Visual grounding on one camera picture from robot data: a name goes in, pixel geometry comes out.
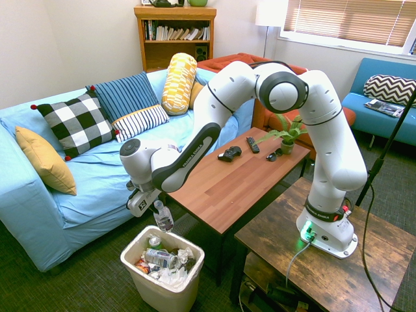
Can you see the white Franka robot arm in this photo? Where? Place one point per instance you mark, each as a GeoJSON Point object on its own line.
{"type": "Point", "coordinates": [318, 139]}

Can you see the wooden coffee table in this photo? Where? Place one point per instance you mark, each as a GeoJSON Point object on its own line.
{"type": "Point", "coordinates": [240, 185]}

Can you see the teal sofa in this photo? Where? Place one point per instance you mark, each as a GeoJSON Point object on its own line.
{"type": "Point", "coordinates": [377, 123]}

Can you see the crumpled white paper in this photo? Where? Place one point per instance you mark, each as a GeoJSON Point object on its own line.
{"type": "Point", "coordinates": [186, 255]}

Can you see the black white zigzag pillow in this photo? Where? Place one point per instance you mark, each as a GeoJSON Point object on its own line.
{"type": "Point", "coordinates": [388, 89]}

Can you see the white floor lamp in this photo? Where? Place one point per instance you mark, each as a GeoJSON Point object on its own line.
{"type": "Point", "coordinates": [268, 14]}

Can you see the blue striped pillow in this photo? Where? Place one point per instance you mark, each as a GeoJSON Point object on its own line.
{"type": "Point", "coordinates": [130, 100]}

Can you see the row of books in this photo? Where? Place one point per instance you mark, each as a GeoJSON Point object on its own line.
{"type": "Point", "coordinates": [177, 33]}

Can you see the black small speaker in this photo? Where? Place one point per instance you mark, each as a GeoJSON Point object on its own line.
{"type": "Point", "coordinates": [201, 52]}

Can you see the white tissue wad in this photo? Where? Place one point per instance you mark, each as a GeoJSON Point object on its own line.
{"type": "Point", "coordinates": [171, 277]}

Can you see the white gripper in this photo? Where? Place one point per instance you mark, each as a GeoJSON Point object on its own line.
{"type": "Point", "coordinates": [141, 203]}

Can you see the black game controller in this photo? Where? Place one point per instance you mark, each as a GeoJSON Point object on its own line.
{"type": "Point", "coordinates": [230, 153]}

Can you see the green bowl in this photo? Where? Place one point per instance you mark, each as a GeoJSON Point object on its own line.
{"type": "Point", "coordinates": [197, 2]}

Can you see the black camera stand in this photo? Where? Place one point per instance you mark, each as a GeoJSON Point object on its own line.
{"type": "Point", "coordinates": [386, 146]}

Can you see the red snack wrapper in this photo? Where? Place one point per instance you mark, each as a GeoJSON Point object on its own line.
{"type": "Point", "coordinates": [142, 266]}

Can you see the clear plastic water bottle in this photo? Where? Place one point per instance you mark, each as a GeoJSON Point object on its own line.
{"type": "Point", "coordinates": [163, 217]}

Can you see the black remote control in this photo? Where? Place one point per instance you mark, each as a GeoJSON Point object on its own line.
{"type": "Point", "coordinates": [253, 145]}

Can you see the mustard yellow pillow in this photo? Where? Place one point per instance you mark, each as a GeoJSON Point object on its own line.
{"type": "Point", "coordinates": [45, 159]}
{"type": "Point", "coordinates": [196, 92]}

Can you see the beige plastic trash bin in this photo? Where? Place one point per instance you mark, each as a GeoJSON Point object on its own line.
{"type": "Point", "coordinates": [162, 292]}

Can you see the magazine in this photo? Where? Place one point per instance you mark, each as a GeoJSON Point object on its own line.
{"type": "Point", "coordinates": [385, 108]}

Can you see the green drink can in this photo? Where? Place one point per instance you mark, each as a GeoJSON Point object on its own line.
{"type": "Point", "coordinates": [155, 243]}

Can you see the rustic wooden side table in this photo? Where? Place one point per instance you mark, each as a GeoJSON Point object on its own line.
{"type": "Point", "coordinates": [325, 279]}

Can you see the black sunglasses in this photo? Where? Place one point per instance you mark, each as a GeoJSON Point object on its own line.
{"type": "Point", "coordinates": [274, 155]}

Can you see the wooden window blinds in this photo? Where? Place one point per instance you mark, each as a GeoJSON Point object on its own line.
{"type": "Point", "coordinates": [351, 19]}

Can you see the light blue sofa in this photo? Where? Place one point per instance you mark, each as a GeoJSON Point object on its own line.
{"type": "Point", "coordinates": [97, 182]}

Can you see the crushed plastic bottle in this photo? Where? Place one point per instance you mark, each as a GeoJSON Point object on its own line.
{"type": "Point", "coordinates": [160, 257]}

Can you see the black white checked pillow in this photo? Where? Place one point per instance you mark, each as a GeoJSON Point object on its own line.
{"type": "Point", "coordinates": [78, 123]}

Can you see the orange armchair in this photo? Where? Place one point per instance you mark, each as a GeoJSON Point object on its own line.
{"type": "Point", "coordinates": [276, 122]}

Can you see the yellow patterned bolster pillow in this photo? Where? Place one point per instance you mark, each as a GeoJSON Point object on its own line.
{"type": "Point", "coordinates": [178, 84]}

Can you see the potted green fern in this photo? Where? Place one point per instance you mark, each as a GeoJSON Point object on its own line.
{"type": "Point", "coordinates": [287, 139]}

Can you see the wooden bookshelf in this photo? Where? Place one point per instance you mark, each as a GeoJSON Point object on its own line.
{"type": "Point", "coordinates": [175, 52]}

